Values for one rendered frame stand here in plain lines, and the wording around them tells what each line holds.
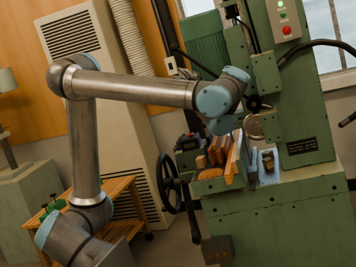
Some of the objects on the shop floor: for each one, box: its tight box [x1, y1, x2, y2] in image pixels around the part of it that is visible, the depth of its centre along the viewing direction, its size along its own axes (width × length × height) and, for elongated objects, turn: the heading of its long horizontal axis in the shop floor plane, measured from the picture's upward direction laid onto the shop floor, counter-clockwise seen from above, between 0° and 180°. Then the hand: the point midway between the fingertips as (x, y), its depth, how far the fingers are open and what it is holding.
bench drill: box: [0, 66, 65, 264], centre depth 366 cm, size 48×62×158 cm
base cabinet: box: [206, 191, 356, 267], centre depth 206 cm, size 45×58×71 cm
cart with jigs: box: [21, 175, 154, 267], centre depth 316 cm, size 66×57×64 cm
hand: (183, 72), depth 168 cm, fingers closed
